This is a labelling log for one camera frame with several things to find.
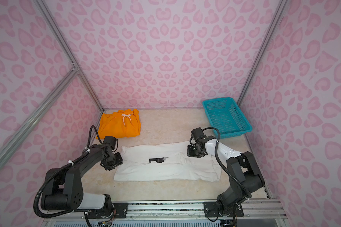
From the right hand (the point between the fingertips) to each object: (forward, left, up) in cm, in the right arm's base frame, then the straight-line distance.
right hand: (189, 152), depth 89 cm
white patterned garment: (-4, +16, -5) cm, 17 cm away
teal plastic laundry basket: (+35, -31, -5) cm, 47 cm away
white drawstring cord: (+31, +49, 0) cm, 58 cm away
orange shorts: (+23, +57, -1) cm, 61 cm away
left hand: (-6, +44, -2) cm, 44 cm away
